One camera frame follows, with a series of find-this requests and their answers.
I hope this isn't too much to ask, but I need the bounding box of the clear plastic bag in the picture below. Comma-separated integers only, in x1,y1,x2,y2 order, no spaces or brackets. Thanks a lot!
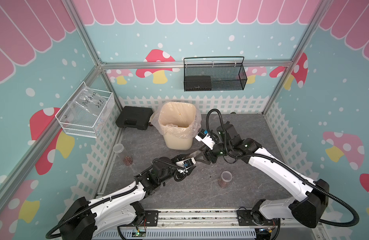
61,86,115,132

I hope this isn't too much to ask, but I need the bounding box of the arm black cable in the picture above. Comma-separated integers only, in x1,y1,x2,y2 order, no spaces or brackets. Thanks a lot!
206,108,359,228
45,158,188,239

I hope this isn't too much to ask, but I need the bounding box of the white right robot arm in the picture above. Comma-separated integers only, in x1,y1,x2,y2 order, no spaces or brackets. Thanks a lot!
195,122,329,228

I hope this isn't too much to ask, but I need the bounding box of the clear plastic bin liner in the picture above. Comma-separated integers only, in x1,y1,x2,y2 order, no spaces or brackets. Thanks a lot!
150,102,201,139

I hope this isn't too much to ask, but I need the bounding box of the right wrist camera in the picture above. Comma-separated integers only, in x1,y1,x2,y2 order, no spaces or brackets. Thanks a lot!
195,129,215,150

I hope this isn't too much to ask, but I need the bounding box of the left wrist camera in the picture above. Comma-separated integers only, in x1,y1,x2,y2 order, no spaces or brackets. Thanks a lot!
176,159,196,173

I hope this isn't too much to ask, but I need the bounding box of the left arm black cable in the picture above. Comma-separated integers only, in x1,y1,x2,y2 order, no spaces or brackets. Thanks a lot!
45,158,188,239

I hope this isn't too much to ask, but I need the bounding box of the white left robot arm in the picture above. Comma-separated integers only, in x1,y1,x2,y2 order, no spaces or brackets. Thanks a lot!
56,155,196,240

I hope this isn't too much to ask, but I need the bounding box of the clear tea jar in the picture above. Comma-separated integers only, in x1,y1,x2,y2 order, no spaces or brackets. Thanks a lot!
191,151,201,163
112,143,133,166
218,171,233,189

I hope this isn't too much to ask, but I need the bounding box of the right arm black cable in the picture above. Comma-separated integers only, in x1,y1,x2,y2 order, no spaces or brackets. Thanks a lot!
206,108,359,228

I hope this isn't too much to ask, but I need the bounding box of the black wire mesh basket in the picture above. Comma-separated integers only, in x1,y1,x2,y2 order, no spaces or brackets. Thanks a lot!
183,56,247,91

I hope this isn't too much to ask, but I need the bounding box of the black plastic tool case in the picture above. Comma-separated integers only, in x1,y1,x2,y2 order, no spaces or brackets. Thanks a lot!
115,106,153,130

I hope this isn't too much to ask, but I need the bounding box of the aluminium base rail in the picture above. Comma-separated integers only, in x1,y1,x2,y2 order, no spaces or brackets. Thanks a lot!
94,208,328,240

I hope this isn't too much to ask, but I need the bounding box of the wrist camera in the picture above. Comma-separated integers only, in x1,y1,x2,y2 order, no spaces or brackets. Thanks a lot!
195,129,215,150
176,159,196,173

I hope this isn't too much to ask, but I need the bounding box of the cream plastic trash bin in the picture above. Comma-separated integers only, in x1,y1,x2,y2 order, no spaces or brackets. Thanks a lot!
158,102,196,151

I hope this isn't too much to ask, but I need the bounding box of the white wire wall basket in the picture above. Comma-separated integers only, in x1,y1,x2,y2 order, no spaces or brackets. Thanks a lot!
55,82,115,138

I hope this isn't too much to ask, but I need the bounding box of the black box in basket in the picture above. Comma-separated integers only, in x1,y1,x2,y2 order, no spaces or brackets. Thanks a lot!
183,76,212,92

